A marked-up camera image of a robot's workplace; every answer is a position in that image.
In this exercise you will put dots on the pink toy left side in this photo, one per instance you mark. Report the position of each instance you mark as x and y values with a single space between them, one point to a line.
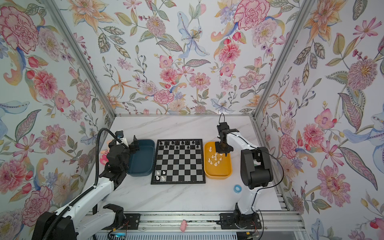
103 157

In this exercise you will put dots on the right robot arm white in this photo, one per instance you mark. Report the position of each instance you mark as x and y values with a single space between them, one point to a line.
255 170

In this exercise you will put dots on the pink small toy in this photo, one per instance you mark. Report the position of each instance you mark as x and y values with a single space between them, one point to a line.
183 226

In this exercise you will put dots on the aluminium frame post left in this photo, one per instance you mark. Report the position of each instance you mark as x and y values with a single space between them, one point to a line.
63 27

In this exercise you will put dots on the black white chess board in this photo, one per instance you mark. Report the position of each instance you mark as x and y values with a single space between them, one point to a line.
182 159

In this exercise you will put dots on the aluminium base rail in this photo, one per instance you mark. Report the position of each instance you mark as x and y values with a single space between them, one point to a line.
210 221

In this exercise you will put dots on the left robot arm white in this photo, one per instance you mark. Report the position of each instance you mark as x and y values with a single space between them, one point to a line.
71 222

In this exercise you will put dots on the yellow plastic bin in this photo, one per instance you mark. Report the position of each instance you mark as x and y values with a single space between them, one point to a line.
217 166

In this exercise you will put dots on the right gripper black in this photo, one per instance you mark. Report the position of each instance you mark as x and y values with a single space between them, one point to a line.
218 149

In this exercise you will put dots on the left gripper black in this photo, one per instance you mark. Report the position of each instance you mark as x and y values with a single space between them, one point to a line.
131 147

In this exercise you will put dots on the aluminium frame post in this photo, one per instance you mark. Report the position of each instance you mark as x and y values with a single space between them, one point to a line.
63 27
303 13

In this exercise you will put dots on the aluminium frame post right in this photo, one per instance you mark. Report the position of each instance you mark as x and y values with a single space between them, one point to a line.
303 13

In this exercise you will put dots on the teal plastic bin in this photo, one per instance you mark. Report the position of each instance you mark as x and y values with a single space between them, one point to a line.
142 161

